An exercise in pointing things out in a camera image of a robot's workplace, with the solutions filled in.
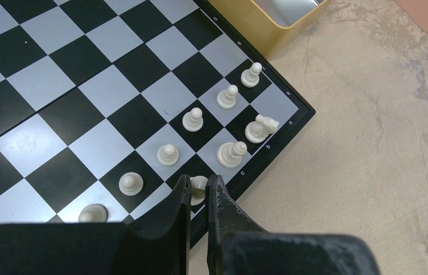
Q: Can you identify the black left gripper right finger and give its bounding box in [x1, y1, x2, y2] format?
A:
[205, 175, 380, 274]

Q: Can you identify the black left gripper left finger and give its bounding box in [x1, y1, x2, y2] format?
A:
[0, 175, 193, 274]

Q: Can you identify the white bishop chess piece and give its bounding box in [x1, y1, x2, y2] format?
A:
[217, 141, 248, 168]

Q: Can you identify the white knight chess piece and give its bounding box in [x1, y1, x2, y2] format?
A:
[245, 115, 280, 144]

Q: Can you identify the white pawn chess piece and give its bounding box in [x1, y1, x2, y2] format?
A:
[217, 85, 238, 109]
[182, 107, 203, 132]
[241, 62, 262, 88]

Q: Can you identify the yellow tray of white pieces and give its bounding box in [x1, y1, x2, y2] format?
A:
[209, 0, 331, 58]

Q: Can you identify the black and white chessboard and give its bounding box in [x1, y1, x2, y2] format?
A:
[0, 1, 315, 224]

